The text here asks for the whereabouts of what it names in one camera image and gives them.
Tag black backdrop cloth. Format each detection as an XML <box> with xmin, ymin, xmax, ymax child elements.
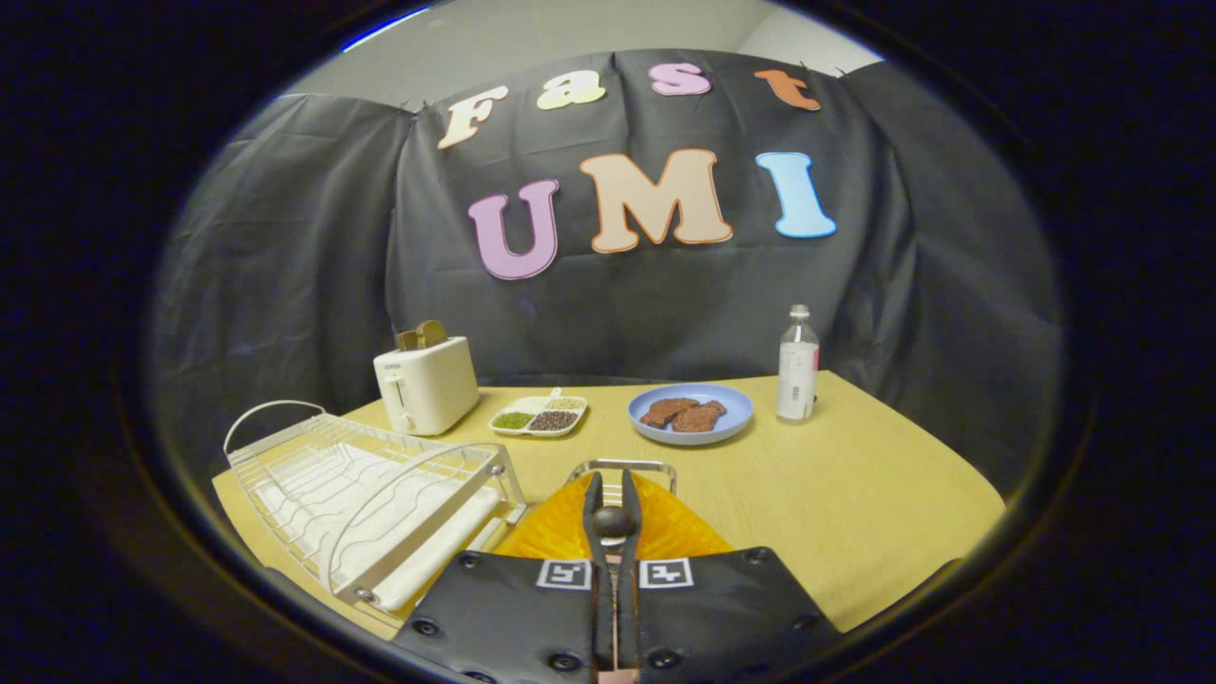
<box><xmin>152</xmin><ymin>49</ymin><xmax>1063</xmax><ymax>476</ymax></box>

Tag blue plate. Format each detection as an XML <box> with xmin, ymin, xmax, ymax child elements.
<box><xmin>627</xmin><ymin>384</ymin><xmax>754</xmax><ymax>447</ymax></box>

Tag white toaster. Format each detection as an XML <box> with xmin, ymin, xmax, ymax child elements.
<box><xmin>373</xmin><ymin>335</ymin><xmax>481</xmax><ymax>437</ymax></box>

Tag white divided spice dish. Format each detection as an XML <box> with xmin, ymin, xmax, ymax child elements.
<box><xmin>488</xmin><ymin>388</ymin><xmax>589</xmax><ymax>439</ymax></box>

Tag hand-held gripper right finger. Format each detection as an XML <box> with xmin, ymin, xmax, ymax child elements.
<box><xmin>621</xmin><ymin>469</ymin><xmax>843</xmax><ymax>684</ymax></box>

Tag white wire dish rack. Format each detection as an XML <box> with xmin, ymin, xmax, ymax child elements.
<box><xmin>223</xmin><ymin>400</ymin><xmax>527</xmax><ymax>614</ymax></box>

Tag dark wooden spoon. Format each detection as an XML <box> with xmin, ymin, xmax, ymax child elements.
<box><xmin>591</xmin><ymin>505</ymin><xmax>639</xmax><ymax>684</ymax></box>

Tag clear plastic bottle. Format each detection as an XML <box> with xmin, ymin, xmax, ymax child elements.
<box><xmin>776</xmin><ymin>304</ymin><xmax>821</xmax><ymax>424</ymax></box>

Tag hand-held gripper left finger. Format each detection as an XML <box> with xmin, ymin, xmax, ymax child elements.
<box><xmin>394</xmin><ymin>471</ymin><xmax>607</xmax><ymax>684</ymax></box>

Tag brown meat piece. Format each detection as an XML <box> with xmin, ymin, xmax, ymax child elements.
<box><xmin>639</xmin><ymin>397</ymin><xmax>700</xmax><ymax>429</ymax></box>
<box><xmin>671</xmin><ymin>400</ymin><xmax>728</xmax><ymax>434</ymax></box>

